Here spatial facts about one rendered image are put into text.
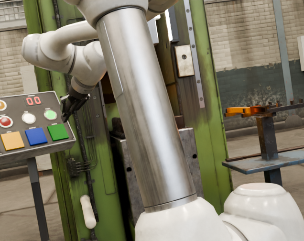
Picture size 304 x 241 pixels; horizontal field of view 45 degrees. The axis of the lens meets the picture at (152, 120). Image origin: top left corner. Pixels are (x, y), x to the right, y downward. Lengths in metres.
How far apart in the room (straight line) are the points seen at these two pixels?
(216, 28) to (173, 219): 7.77
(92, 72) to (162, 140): 0.68
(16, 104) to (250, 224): 1.24
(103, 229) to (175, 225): 1.47
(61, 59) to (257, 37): 7.52
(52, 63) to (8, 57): 6.90
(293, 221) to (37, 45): 0.90
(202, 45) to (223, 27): 6.20
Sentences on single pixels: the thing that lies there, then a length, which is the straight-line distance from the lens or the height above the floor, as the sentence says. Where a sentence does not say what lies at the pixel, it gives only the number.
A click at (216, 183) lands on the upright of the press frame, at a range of 2.20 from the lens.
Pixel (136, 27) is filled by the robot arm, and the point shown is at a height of 1.22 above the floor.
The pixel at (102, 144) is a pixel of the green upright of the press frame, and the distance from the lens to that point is 2.01.
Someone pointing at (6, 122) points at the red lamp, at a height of 1.09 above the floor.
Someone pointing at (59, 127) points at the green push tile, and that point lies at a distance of 1.70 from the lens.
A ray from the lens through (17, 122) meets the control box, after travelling 1.67.
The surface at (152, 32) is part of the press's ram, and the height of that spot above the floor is 1.42.
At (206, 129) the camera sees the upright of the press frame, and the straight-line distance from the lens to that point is 2.14.
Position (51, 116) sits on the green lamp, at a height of 1.08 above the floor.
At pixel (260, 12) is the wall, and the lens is 8.72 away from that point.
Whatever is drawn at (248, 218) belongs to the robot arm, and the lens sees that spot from 0.75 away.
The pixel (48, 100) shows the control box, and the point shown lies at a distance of 1.78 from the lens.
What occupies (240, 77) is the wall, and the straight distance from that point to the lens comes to 8.33.
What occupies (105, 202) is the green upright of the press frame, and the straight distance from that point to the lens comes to 2.05.
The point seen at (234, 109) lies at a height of 0.97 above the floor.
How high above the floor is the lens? 1.08
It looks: 3 degrees down
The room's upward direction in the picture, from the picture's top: 9 degrees counter-clockwise
